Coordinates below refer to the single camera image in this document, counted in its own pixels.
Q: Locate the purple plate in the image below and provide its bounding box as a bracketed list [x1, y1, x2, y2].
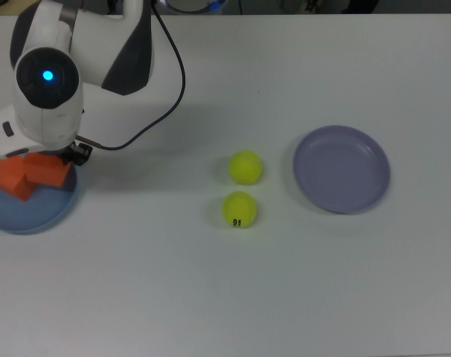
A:
[292, 124, 391, 215]

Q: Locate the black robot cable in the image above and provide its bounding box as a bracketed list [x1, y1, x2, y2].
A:
[74, 5, 187, 151]

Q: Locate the blue plate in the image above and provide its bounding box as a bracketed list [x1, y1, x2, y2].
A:
[0, 150, 79, 236]

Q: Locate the orange cube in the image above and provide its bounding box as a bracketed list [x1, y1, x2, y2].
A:
[22, 152, 72, 195]
[0, 155, 39, 202]

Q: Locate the yellow tennis ball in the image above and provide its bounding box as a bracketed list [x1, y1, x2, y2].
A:
[221, 190, 258, 229]
[228, 149, 263, 186]

